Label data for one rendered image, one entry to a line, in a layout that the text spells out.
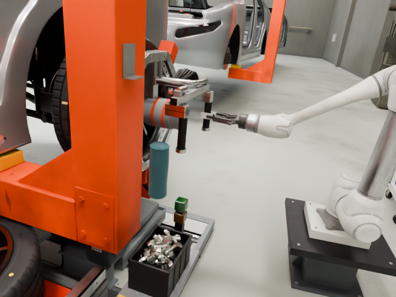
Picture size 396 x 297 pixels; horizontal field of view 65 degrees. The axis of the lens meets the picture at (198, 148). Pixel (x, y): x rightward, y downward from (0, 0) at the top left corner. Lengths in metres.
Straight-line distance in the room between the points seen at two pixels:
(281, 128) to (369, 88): 0.39
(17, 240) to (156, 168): 0.58
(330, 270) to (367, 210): 0.50
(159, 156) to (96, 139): 0.48
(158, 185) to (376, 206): 0.94
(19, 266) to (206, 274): 0.99
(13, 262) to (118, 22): 0.80
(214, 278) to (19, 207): 1.03
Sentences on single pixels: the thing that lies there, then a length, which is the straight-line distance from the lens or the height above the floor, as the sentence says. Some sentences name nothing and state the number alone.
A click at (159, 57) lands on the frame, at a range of 1.47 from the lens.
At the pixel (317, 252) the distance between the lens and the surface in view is 1.66.
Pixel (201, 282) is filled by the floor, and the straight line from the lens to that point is 1.77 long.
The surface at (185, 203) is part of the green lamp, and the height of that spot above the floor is 0.66.
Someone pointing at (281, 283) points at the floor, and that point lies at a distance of 1.88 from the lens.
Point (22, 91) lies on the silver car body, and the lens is 1.35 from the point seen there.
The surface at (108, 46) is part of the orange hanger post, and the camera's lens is 0.86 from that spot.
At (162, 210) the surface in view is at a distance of 1.97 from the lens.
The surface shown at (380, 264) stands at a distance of 1.75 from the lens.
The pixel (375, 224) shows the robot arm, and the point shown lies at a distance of 1.52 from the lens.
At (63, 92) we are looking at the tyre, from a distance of 1.36.
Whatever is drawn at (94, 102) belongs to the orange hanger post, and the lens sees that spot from 0.91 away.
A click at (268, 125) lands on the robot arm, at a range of 1.48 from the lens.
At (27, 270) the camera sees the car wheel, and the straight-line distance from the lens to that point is 1.15.
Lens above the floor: 1.25
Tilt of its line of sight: 21 degrees down
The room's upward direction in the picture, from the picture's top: 6 degrees clockwise
